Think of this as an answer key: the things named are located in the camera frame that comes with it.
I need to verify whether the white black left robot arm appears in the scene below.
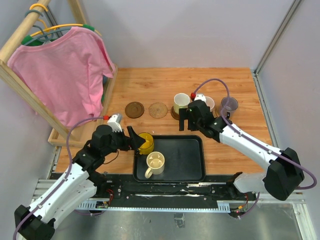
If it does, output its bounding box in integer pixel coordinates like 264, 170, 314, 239
13, 124, 145, 240

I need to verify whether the aluminium frame rail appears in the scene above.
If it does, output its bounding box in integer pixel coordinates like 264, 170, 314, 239
32, 179, 307, 213

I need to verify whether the grey clothes hanger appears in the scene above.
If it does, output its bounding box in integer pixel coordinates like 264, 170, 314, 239
20, 24, 72, 47

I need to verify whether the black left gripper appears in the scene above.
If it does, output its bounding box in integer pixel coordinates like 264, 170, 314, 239
102, 125, 146, 156

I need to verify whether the pink t-shirt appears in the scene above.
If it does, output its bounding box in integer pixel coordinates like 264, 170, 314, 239
7, 26, 115, 128

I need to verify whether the white ceramic mug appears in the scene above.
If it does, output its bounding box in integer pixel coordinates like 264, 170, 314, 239
173, 93, 190, 114

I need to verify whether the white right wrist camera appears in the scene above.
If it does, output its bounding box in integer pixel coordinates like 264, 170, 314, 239
190, 92, 206, 102

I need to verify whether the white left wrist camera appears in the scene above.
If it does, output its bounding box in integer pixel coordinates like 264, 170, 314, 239
103, 113, 123, 133

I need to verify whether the yellow clothes hanger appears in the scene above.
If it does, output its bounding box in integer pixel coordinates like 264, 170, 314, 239
29, 0, 102, 37

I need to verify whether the cream ceramic mug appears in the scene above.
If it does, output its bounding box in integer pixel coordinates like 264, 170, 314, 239
144, 151, 165, 179

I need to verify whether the brown wooden coaster middle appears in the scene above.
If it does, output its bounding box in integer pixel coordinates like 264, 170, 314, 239
170, 106, 180, 120

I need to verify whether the yellow transparent cup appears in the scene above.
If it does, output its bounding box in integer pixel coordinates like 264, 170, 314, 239
138, 132, 155, 155

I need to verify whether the pink ceramic mug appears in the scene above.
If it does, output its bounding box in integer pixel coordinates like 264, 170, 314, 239
205, 96, 215, 112

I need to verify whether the woven rattan coaster left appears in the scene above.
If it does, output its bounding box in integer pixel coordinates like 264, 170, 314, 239
148, 102, 168, 119

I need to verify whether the wooden clothes rack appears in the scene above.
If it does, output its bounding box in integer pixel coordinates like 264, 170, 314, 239
0, 0, 119, 150

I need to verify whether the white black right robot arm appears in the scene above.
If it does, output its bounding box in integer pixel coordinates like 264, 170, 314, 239
179, 100, 305, 201

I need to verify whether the purple transparent cup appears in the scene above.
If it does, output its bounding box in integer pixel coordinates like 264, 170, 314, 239
218, 96, 239, 119

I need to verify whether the brown wooden coaster left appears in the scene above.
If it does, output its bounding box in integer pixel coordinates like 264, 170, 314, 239
125, 101, 145, 119

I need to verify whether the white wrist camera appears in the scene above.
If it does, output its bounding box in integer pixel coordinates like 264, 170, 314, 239
190, 92, 206, 102
103, 113, 123, 133

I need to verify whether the brown wooden coaster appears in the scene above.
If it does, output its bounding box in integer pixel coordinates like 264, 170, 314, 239
170, 106, 180, 120
125, 101, 145, 119

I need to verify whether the black plastic tray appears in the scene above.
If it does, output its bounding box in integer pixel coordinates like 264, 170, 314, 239
133, 135, 206, 183

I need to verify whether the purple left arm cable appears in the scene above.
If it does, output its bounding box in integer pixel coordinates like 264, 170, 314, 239
12, 115, 111, 240

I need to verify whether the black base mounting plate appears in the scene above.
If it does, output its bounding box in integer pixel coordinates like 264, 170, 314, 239
93, 174, 256, 209

